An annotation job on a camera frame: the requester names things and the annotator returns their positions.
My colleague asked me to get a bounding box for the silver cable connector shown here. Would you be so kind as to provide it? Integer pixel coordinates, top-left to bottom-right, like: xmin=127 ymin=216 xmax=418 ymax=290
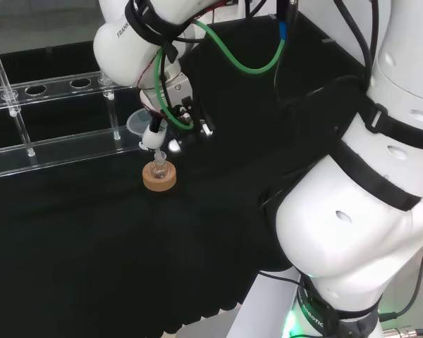
xmin=382 ymin=326 xmax=423 ymax=338

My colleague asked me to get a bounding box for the glass round-bottom flask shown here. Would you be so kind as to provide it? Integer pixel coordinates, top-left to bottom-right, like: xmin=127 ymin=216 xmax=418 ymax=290
xmin=150 ymin=153 xmax=168 ymax=180

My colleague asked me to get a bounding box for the black cable with blue connector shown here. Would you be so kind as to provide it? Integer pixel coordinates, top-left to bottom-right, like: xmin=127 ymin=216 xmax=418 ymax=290
xmin=273 ymin=0 xmax=301 ymax=106

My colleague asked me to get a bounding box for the green cable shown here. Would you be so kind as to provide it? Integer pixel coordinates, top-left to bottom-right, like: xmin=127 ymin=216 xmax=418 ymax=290
xmin=154 ymin=19 xmax=287 ymax=130

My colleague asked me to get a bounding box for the thin black cable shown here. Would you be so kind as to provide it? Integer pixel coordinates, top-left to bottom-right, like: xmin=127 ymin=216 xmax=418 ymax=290
xmin=376 ymin=239 xmax=423 ymax=322

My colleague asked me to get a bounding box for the cork ring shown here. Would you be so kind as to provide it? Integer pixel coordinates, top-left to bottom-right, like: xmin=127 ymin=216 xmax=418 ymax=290
xmin=142 ymin=161 xmax=178 ymax=193

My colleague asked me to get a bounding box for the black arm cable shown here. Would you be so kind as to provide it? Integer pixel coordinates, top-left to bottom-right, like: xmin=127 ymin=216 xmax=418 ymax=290
xmin=333 ymin=0 xmax=380 ymax=77

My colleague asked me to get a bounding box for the black cloth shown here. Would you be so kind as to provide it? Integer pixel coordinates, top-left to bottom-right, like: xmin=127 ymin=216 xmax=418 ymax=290
xmin=0 ymin=13 xmax=374 ymax=335

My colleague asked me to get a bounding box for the clear funnel stand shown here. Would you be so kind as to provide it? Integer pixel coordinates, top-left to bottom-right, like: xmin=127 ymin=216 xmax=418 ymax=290
xmin=0 ymin=49 xmax=145 ymax=179

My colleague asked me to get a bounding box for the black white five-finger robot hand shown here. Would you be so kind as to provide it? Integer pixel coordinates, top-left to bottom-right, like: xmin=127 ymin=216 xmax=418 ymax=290
xmin=137 ymin=73 xmax=216 ymax=156

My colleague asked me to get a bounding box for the clear plastic funnel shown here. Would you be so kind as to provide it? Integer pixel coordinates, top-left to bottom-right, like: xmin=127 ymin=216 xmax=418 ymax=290
xmin=125 ymin=108 xmax=165 ymax=163

